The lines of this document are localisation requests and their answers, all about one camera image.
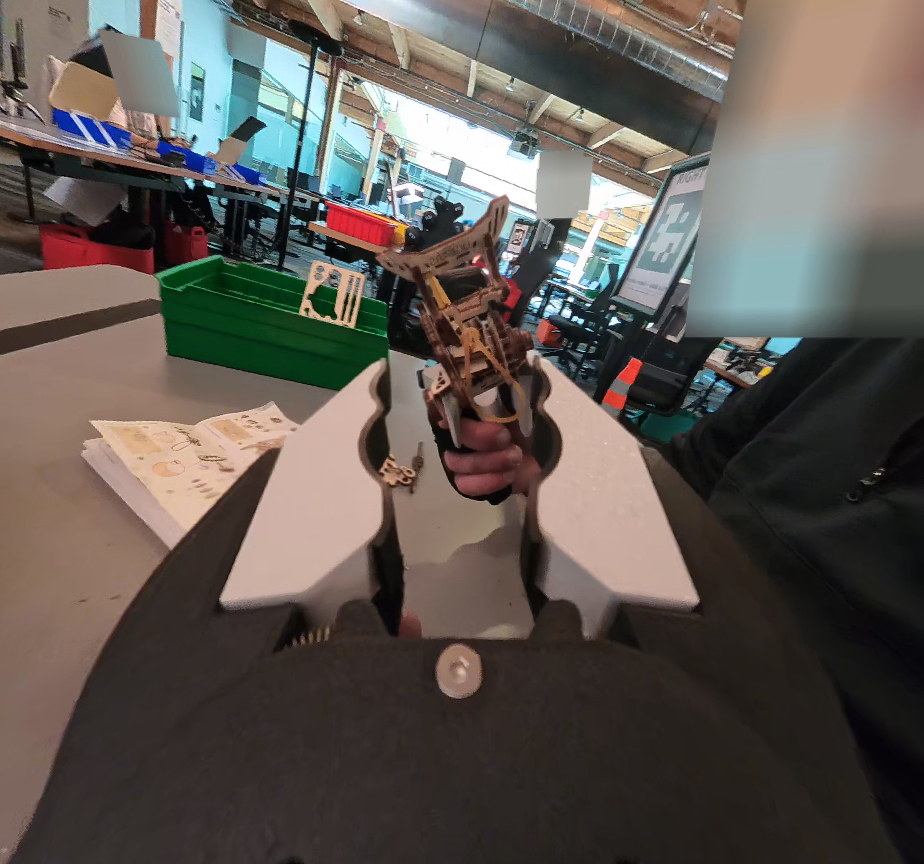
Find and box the wooden mechanical model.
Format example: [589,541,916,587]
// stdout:
[375,194,539,425]

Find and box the long wooden desk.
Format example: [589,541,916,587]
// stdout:
[0,116,268,244]

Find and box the person's right hand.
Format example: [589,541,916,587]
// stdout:
[442,418,526,498]

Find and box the red plastic bin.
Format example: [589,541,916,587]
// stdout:
[325,201,405,247]

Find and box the red plastic container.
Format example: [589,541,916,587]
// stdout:
[162,221,210,266]

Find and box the white paper notice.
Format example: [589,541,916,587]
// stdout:
[155,0,183,60]

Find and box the small wooden key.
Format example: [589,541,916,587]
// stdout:
[379,440,428,494]

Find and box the black floor lamp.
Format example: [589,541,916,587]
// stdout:
[278,18,344,273]

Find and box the orange traffic cone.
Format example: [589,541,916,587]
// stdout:
[603,357,643,412]

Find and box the cream rounded board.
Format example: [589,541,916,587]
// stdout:
[49,61,120,114]

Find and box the black dumbbell rack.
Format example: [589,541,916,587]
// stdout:
[408,196,466,253]

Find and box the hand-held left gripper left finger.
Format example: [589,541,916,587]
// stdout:
[218,357,405,637]

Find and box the wooden cutout sheet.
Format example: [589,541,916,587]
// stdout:
[299,261,367,331]

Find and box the framed marker board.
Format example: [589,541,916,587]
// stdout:
[610,153,712,316]

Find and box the red fabric tote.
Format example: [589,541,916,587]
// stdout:
[39,223,156,274]

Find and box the open instruction booklet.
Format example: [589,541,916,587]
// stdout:
[81,402,300,551]

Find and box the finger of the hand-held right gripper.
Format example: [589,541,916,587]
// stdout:
[514,372,541,442]
[432,376,464,450]

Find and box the blue plastic bin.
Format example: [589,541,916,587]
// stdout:
[155,141,218,175]
[52,107,134,150]

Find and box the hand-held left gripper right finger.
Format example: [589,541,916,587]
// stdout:
[527,353,700,637]

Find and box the wooden support pillar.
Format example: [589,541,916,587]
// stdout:
[141,0,181,136]

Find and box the green plastic bin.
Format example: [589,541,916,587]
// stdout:
[155,255,391,392]

